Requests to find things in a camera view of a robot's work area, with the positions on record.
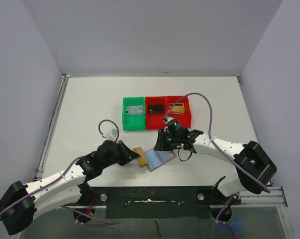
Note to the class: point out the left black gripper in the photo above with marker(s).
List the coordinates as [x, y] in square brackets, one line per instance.
[123, 153]

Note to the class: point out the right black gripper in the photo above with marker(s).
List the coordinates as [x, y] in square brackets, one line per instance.
[160, 140]

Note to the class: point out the blue credit card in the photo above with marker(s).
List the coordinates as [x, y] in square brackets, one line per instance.
[156, 159]

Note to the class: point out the brown leather card holder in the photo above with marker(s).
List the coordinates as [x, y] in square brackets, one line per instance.
[162, 159]

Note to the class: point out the green plastic bin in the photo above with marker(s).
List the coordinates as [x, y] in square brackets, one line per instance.
[133, 122]

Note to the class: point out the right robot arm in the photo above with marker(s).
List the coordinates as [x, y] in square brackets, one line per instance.
[254, 168]

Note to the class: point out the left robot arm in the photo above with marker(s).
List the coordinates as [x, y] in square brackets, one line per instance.
[22, 203]

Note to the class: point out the black credit card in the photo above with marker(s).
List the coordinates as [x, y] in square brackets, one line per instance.
[156, 109]

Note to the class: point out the gold credit card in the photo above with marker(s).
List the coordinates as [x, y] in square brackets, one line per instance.
[178, 109]

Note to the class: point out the silver credit card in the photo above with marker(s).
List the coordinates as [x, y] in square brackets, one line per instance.
[134, 110]

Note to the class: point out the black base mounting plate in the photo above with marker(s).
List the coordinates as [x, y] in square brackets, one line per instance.
[153, 202]

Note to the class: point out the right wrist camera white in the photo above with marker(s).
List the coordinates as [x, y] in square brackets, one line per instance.
[167, 120]

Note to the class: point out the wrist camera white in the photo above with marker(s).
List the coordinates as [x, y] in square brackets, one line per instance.
[167, 120]
[112, 135]

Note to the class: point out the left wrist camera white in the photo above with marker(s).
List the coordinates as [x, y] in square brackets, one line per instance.
[112, 135]

